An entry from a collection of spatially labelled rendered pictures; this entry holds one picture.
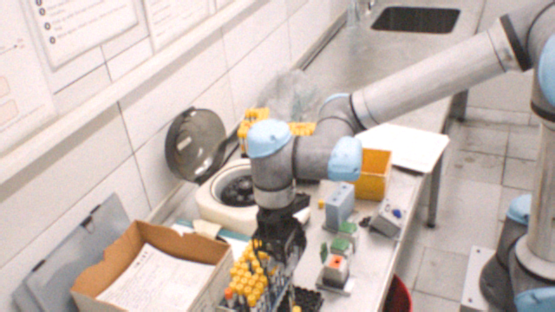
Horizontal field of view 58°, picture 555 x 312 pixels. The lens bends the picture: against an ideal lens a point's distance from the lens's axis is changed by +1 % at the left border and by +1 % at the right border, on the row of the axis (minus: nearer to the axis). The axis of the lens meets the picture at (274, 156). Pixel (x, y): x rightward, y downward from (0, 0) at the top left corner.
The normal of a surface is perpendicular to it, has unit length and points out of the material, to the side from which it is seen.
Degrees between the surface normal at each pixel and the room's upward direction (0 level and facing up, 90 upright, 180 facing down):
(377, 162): 90
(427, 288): 0
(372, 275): 0
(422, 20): 90
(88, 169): 90
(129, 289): 1
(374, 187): 90
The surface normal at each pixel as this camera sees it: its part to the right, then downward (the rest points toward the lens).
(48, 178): 0.91, 0.16
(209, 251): -0.38, 0.54
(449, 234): -0.09, -0.82
